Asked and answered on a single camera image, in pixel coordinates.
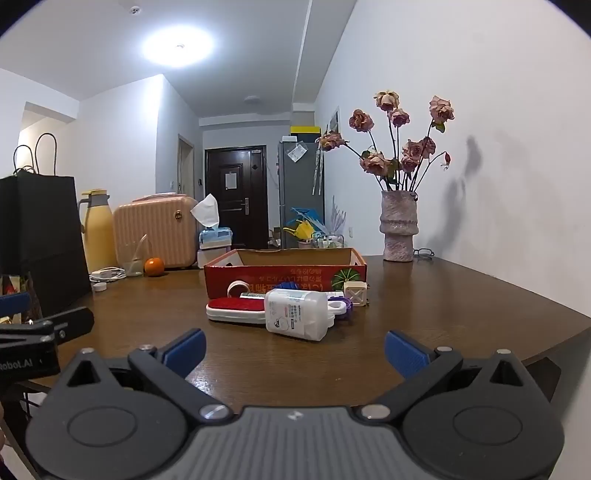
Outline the red and white lint brush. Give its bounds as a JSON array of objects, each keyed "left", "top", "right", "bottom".
[{"left": 205, "top": 292, "right": 269, "bottom": 323}]

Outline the blue folding rack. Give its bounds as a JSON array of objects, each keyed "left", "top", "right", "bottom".
[{"left": 291, "top": 208, "right": 328, "bottom": 232}]

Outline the purple and white clip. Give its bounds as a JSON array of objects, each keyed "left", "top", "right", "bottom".
[{"left": 327, "top": 298, "right": 354, "bottom": 321}]

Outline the cream plug adapter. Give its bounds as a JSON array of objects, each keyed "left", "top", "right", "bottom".
[{"left": 343, "top": 281, "right": 370, "bottom": 309}]

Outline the yellow thermos jug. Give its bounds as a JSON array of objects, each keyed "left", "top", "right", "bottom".
[{"left": 78, "top": 189, "right": 116, "bottom": 273}]

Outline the beige interior door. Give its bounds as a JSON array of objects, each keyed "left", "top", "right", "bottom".
[{"left": 178, "top": 135, "right": 195, "bottom": 197}]

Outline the white plastic bottle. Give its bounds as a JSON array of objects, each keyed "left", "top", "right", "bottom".
[{"left": 264, "top": 287, "right": 341, "bottom": 342}]

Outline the purple lavender bunch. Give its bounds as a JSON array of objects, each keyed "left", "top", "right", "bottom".
[{"left": 325, "top": 196, "right": 347, "bottom": 236}]

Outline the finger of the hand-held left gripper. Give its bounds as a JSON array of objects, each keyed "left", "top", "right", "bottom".
[
  {"left": 0, "top": 292, "right": 31, "bottom": 319},
  {"left": 28, "top": 307, "right": 95, "bottom": 344}
]

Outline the blue tissue pack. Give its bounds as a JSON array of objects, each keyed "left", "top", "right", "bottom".
[{"left": 198, "top": 227, "right": 233, "bottom": 251}]

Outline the pink ribbed suitcase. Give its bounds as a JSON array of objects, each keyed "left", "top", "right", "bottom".
[{"left": 113, "top": 194, "right": 200, "bottom": 269}]

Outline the pink textured vase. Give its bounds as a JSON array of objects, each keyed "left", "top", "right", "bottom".
[{"left": 380, "top": 190, "right": 420, "bottom": 263}]

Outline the white tissue sheet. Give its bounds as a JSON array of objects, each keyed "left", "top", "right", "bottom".
[{"left": 190, "top": 194, "right": 220, "bottom": 229}]

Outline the dark brown entrance door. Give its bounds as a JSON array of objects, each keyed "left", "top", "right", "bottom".
[{"left": 204, "top": 147, "right": 267, "bottom": 250}]

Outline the grey refrigerator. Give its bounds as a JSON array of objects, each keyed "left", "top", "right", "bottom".
[{"left": 277, "top": 140, "right": 325, "bottom": 241}]

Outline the clear glass cup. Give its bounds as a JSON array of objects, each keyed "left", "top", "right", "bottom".
[{"left": 121, "top": 234, "right": 148, "bottom": 278}]

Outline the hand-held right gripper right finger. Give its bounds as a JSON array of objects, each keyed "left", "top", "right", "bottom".
[{"left": 358, "top": 330, "right": 536, "bottom": 420}]

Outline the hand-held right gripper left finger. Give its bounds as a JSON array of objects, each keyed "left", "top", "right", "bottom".
[{"left": 55, "top": 329, "right": 232, "bottom": 421}]

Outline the black paper bag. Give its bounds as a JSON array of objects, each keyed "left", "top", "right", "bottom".
[{"left": 0, "top": 133, "right": 93, "bottom": 319}]

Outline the bunch of dried roses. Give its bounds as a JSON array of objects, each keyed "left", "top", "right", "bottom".
[{"left": 318, "top": 90, "right": 455, "bottom": 193}]

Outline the red cardboard box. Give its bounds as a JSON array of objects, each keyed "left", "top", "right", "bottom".
[{"left": 204, "top": 248, "right": 369, "bottom": 301}]

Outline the round ceiling light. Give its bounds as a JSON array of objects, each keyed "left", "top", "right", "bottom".
[{"left": 141, "top": 28, "right": 215, "bottom": 69}]

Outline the yellow watering can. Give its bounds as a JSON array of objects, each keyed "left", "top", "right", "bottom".
[{"left": 284, "top": 220, "right": 315, "bottom": 241}]

